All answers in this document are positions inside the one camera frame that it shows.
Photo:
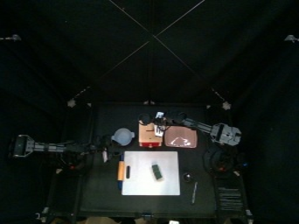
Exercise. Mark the light blue plastic bowl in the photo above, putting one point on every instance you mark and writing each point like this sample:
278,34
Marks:
124,137

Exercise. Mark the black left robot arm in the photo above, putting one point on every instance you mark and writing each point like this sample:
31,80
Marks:
47,147

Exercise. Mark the black round cup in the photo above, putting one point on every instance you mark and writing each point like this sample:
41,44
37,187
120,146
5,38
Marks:
145,118

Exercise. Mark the silver screwdriver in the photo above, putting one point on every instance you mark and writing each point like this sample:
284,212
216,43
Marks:
194,194

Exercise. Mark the silver frame bracket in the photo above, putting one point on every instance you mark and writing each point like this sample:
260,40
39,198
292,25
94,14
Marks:
71,102
290,38
226,105
14,37

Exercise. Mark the black label with white text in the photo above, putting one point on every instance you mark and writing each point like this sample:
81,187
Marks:
230,198

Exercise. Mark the wooden box with red drawer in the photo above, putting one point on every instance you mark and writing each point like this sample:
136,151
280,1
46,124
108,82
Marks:
148,137

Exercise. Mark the orange toy knife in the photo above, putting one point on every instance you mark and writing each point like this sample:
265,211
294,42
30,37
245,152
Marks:
122,171

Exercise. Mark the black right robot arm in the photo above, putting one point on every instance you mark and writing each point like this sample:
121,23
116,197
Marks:
224,134

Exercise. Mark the green toy sushi roll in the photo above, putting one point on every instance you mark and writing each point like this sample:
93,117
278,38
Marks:
157,172

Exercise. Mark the white plastic cutting board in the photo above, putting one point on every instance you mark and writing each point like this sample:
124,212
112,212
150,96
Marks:
148,180

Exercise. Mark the small black round object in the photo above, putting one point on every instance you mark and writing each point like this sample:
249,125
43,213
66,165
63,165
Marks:
188,177

